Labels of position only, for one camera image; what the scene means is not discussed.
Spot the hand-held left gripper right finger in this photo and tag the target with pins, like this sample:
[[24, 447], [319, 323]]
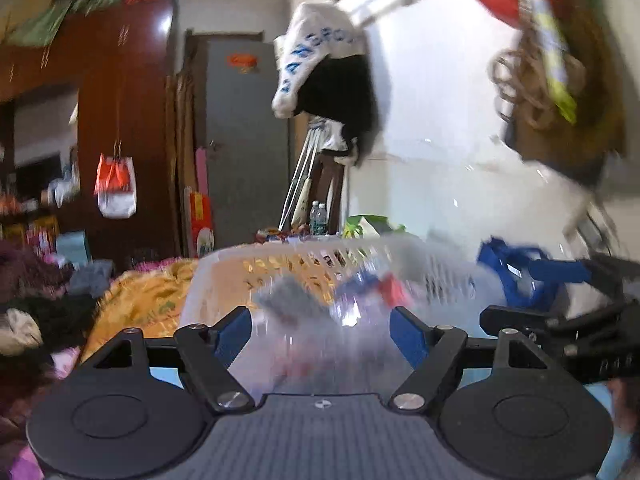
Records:
[[407, 334]]

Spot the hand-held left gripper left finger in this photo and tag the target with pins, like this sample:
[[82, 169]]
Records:
[[235, 334]]

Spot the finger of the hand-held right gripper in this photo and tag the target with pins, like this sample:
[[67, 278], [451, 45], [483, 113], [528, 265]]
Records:
[[560, 270], [510, 317]]

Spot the clear plastic bag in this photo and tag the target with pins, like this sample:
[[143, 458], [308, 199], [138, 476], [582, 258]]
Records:
[[330, 320]]

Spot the white plastic laundry basket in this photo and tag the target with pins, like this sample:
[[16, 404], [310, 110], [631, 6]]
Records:
[[320, 260]]

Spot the blue shopping bag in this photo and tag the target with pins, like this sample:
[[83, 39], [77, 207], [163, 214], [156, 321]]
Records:
[[515, 280]]

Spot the yellow blanket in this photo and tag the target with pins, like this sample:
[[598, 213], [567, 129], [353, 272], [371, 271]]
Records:
[[145, 300]]

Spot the red and yellow calendar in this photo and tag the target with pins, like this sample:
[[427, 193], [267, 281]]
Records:
[[202, 230]]

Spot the green and white bag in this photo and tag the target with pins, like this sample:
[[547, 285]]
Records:
[[370, 225]]

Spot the clear water bottle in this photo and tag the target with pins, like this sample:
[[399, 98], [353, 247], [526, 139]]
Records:
[[324, 220], [315, 220]]

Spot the brown hanging bag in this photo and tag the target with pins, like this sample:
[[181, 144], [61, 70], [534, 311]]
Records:
[[590, 125]]

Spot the grey cloth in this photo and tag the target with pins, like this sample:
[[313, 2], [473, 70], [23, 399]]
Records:
[[90, 277]]

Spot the pink roll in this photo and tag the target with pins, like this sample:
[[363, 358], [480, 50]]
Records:
[[201, 172]]

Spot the grey metal crutch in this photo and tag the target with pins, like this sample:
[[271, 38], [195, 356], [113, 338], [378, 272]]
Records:
[[300, 180]]

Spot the grey door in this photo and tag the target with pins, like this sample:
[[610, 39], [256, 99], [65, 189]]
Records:
[[250, 160]]

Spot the wooden planks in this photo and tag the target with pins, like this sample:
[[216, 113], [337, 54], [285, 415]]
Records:
[[182, 160]]

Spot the white and orange plastic bag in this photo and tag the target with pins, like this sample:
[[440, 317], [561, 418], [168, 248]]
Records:
[[116, 195]]

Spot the light blue box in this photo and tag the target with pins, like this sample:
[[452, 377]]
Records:
[[73, 247]]

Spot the white hanging cloth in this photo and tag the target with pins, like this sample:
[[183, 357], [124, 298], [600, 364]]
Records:
[[340, 142]]

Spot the purple blanket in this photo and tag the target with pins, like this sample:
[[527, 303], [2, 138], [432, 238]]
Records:
[[30, 270]]

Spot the yellow green striped bag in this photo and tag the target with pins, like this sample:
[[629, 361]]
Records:
[[550, 45]]

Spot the black hanging garment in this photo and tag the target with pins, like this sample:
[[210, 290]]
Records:
[[345, 105]]

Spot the brown wooden wardrobe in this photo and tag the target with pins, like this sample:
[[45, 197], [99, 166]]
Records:
[[125, 110]]

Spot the black television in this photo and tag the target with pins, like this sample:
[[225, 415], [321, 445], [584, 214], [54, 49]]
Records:
[[37, 170]]

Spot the red door sign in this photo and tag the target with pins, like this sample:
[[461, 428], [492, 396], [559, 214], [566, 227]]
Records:
[[243, 63]]

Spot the white bag with blue letters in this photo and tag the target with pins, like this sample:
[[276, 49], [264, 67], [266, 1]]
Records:
[[310, 45]]

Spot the green cloth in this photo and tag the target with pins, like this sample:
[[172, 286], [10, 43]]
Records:
[[55, 17]]

